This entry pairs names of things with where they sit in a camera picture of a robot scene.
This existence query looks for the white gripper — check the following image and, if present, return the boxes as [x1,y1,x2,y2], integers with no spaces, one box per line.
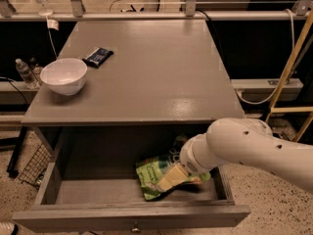
[156,134,227,192]

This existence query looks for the green rice chip bag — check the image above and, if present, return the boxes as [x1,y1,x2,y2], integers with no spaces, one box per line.
[136,134,211,201]

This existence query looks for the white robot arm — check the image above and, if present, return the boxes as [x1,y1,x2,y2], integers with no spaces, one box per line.
[156,117,313,193]

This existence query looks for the open grey top drawer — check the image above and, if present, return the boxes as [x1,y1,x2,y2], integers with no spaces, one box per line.
[13,124,250,233]

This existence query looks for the dark blue snack bar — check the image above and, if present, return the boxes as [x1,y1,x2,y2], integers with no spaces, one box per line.
[82,47,113,69]

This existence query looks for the white bowl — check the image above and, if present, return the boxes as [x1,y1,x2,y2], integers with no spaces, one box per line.
[40,58,87,96]

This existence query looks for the clear plastic water bottle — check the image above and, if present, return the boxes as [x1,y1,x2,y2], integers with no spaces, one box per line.
[16,59,39,89]

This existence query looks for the grey metal railing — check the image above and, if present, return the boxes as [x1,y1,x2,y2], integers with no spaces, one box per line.
[0,0,313,22]

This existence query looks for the yellow frame cart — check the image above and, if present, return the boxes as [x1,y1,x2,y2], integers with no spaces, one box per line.
[264,10,313,143]

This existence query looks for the black wire rack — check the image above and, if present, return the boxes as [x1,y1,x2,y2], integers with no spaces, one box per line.
[19,144,51,188]

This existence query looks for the white cable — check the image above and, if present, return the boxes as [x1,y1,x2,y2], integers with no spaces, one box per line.
[236,8,296,106]

